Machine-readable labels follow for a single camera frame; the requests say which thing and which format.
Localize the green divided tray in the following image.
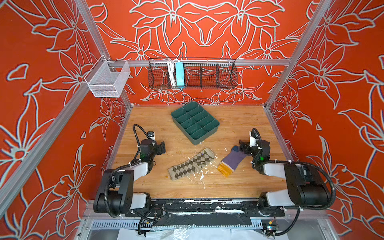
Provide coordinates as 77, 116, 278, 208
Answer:
171, 102, 220, 145

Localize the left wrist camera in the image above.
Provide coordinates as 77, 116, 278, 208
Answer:
147, 131, 156, 141

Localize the brown argyle sock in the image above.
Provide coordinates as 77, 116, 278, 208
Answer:
168, 148, 216, 181

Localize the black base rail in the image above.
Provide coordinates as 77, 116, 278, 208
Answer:
124, 197, 286, 218

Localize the light blue box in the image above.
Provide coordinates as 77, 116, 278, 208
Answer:
175, 62, 185, 89

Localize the purple sock with yellow cuff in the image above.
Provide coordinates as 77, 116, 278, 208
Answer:
217, 146, 247, 177

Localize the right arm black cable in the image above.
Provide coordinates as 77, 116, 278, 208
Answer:
250, 128, 337, 211

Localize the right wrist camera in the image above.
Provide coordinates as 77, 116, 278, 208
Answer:
249, 131, 260, 147

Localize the clear plastic wall bin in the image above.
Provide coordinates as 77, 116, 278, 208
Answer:
85, 60, 131, 98

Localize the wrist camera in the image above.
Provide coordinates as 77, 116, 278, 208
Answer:
249, 131, 260, 147
147, 131, 156, 141

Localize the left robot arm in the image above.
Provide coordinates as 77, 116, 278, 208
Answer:
93, 138, 166, 218

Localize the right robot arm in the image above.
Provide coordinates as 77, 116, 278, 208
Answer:
239, 140, 336, 210

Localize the black wire wall basket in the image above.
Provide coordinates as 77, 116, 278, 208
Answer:
148, 58, 239, 90

